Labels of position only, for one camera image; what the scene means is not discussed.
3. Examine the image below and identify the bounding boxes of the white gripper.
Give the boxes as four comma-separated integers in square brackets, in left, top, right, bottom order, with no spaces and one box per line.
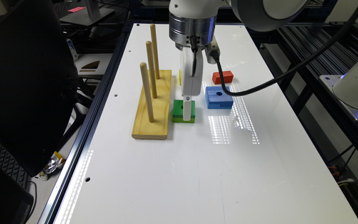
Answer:
[180,46,203,121]

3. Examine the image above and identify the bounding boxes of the green wooden block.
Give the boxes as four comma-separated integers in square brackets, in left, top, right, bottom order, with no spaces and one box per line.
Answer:
[172,100,196,123]

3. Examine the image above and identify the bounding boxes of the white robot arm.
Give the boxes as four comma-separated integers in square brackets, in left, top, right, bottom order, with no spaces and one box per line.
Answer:
[169,0,308,121]

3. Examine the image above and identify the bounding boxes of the blue wooden block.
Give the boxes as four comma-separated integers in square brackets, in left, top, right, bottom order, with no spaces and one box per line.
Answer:
[205,86,234,109]

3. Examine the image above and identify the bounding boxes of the red wooden block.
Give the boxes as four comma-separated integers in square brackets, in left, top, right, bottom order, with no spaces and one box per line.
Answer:
[211,70,234,85]

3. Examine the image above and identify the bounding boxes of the wooden peg base board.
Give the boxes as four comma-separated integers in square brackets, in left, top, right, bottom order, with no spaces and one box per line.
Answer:
[132,70,172,140]

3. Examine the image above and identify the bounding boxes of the front wooden peg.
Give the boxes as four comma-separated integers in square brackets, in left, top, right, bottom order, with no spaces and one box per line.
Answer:
[140,62,154,123]

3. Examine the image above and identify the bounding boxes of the wooden peg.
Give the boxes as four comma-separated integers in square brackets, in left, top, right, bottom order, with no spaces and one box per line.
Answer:
[140,62,154,123]
[150,24,160,80]
[145,40,157,99]

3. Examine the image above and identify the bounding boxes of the middle wooden peg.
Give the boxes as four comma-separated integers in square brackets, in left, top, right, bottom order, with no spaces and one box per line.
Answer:
[145,40,157,99]

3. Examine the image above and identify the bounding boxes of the rear wooden peg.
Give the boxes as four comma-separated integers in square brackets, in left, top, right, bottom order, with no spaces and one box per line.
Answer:
[150,24,160,80]

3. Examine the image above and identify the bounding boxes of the grey monitor stand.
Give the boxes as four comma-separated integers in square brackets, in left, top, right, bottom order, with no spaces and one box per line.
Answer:
[60,0,115,26]

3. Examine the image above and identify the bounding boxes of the crumpled foil wrapper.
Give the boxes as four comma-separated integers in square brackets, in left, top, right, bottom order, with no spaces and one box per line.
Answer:
[38,151,66,180]

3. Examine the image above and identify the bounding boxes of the black monitor back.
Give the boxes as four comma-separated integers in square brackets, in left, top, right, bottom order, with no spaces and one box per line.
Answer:
[0,0,78,176]

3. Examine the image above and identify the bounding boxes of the black keyboard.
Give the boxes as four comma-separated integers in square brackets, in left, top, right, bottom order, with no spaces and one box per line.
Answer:
[0,145,31,190]

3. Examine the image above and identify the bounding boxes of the black aluminium frame rack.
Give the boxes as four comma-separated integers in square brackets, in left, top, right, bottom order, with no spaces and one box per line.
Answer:
[259,21,358,175]

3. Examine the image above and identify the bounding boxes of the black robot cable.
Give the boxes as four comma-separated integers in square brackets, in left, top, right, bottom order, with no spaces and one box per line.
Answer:
[209,0,358,97]

